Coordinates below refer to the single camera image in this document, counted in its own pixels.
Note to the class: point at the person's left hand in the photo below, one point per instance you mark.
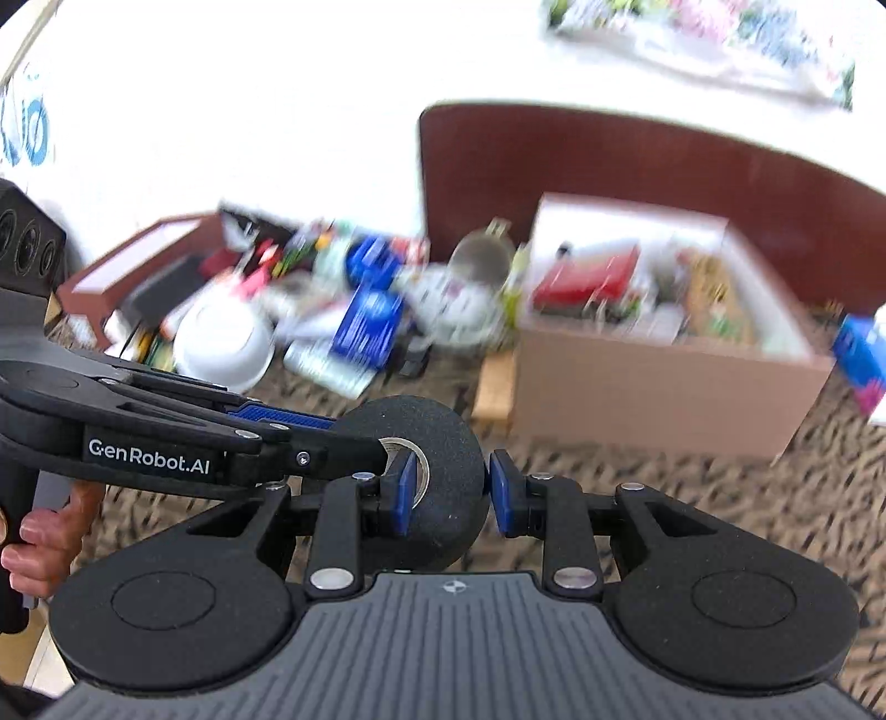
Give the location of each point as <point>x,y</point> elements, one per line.
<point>50,542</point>

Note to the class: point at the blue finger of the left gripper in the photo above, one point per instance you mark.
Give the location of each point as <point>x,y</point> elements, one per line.
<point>254,411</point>

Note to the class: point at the white plastic bowl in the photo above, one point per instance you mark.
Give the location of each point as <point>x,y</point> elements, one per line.
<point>224,340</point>

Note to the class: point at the maroon open box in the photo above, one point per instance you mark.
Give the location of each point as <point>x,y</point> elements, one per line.
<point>95,292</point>

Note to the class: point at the gold bar box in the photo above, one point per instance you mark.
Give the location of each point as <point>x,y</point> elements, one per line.
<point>495,387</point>

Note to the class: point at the blue small box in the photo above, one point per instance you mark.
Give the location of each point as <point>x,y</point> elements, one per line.
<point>367,334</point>

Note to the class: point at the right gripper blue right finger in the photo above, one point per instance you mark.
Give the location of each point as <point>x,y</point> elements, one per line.
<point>509,495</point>

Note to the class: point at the clear measuring cup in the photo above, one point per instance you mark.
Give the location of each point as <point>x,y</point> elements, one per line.
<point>485,255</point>

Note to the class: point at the large black tape roll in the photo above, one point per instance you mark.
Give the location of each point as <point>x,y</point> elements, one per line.
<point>449,505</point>

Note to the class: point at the dark red chair back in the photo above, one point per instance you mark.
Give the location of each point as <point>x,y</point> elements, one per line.
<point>823,232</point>

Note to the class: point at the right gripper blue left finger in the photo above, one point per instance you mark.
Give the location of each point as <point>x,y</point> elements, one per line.
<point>406,475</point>

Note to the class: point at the red gift box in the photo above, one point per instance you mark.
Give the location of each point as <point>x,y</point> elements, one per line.
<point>575,280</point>

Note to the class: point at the white floral cloth pouch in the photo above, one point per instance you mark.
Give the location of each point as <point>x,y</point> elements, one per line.
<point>455,313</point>

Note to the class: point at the pink cardboard box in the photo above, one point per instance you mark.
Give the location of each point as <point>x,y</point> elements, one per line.
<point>628,372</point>

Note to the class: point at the white tube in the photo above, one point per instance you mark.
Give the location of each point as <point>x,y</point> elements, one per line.
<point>317,362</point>

